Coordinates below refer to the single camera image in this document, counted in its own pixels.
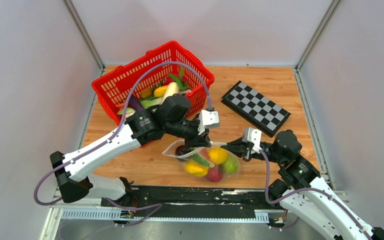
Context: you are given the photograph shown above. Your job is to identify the red apple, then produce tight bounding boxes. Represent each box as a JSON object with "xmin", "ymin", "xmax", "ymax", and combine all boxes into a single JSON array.
[{"xmin": 205, "ymin": 165, "xmax": 224, "ymax": 183}]

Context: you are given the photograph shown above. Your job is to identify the green leafy vegetable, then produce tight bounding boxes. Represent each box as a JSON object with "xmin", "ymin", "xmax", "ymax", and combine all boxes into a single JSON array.
[{"xmin": 168, "ymin": 66, "xmax": 189, "ymax": 91}]

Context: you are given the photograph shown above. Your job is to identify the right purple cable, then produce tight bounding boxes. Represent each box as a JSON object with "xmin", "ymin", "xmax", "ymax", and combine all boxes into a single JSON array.
[{"xmin": 259, "ymin": 149, "xmax": 373, "ymax": 240}]

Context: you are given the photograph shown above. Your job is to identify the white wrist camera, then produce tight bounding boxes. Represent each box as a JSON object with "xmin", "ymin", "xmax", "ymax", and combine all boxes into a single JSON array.
[
  {"xmin": 198, "ymin": 109, "xmax": 220, "ymax": 133},
  {"xmin": 242, "ymin": 127, "xmax": 263, "ymax": 153}
]

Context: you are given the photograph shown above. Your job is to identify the brown kiwi fruit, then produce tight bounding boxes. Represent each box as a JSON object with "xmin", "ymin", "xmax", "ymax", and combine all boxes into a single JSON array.
[{"xmin": 140, "ymin": 88, "xmax": 153, "ymax": 99}]

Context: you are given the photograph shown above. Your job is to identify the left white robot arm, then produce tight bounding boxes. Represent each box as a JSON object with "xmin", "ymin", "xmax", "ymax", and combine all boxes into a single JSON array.
[{"xmin": 50, "ymin": 94, "xmax": 220, "ymax": 207}]

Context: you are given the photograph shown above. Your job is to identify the purple eggplant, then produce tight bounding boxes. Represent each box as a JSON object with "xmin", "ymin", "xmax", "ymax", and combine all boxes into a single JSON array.
[{"xmin": 127, "ymin": 95, "xmax": 145, "ymax": 112}]

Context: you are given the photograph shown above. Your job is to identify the red plastic shopping basket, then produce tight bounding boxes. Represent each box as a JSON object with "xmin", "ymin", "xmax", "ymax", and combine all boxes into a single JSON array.
[{"xmin": 91, "ymin": 41, "xmax": 214, "ymax": 128}]

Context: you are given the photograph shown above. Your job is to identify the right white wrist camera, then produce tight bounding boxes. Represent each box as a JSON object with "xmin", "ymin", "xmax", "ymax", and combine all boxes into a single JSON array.
[{"xmin": 242, "ymin": 127, "xmax": 263, "ymax": 153}]

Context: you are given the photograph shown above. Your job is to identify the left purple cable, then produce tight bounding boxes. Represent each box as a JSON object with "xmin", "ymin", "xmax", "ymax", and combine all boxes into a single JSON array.
[{"xmin": 33, "ymin": 61, "xmax": 214, "ymax": 228}]

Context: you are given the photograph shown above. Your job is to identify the black white chessboard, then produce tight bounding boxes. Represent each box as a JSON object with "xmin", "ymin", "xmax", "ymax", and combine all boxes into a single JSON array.
[{"xmin": 221, "ymin": 81, "xmax": 291, "ymax": 138}]

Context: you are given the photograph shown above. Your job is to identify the clear polka dot zip bag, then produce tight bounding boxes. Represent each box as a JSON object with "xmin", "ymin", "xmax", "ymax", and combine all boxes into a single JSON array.
[{"xmin": 161, "ymin": 140, "xmax": 241, "ymax": 183}]

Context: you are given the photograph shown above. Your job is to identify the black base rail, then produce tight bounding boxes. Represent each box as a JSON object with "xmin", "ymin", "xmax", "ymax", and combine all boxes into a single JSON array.
[{"xmin": 51, "ymin": 183, "xmax": 349, "ymax": 223}]

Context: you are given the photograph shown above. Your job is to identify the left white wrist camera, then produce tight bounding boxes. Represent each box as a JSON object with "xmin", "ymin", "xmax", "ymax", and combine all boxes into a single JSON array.
[{"xmin": 198, "ymin": 109, "xmax": 220, "ymax": 133}]

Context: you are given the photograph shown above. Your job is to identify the white radish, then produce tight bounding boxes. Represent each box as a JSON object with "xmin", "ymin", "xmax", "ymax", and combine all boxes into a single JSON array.
[{"xmin": 160, "ymin": 82, "xmax": 180, "ymax": 104}]

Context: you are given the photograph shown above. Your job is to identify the yellow lemon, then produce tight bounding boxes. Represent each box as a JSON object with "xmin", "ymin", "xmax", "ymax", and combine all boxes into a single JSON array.
[{"xmin": 207, "ymin": 147, "xmax": 229, "ymax": 165}]

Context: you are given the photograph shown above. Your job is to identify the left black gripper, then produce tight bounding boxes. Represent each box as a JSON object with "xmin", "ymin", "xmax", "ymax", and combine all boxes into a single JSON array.
[{"xmin": 165, "ymin": 115, "xmax": 212, "ymax": 150}]

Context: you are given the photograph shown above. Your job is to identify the green chili pepper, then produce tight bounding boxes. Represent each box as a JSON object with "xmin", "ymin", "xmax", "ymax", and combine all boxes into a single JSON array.
[{"xmin": 191, "ymin": 153, "xmax": 215, "ymax": 168}]

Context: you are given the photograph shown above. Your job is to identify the green pear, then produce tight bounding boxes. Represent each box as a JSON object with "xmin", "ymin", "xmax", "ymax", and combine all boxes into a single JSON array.
[{"xmin": 221, "ymin": 155, "xmax": 239, "ymax": 175}]

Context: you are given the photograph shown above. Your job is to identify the purple cable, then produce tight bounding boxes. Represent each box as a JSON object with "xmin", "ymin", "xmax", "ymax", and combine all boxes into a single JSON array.
[
  {"xmin": 259, "ymin": 149, "xmax": 373, "ymax": 240},
  {"xmin": 33, "ymin": 61, "xmax": 214, "ymax": 228}
]

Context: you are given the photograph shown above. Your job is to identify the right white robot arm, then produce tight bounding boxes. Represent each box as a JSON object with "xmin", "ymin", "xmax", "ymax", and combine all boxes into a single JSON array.
[{"xmin": 222, "ymin": 127, "xmax": 384, "ymax": 240}]

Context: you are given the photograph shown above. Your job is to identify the yellow mango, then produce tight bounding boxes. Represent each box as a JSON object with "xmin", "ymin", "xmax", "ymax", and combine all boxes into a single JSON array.
[{"xmin": 153, "ymin": 85, "xmax": 168, "ymax": 98}]

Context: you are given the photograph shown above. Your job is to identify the yellow bell pepper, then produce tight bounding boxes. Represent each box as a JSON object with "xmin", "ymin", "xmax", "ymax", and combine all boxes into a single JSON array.
[{"xmin": 184, "ymin": 161, "xmax": 209, "ymax": 178}]

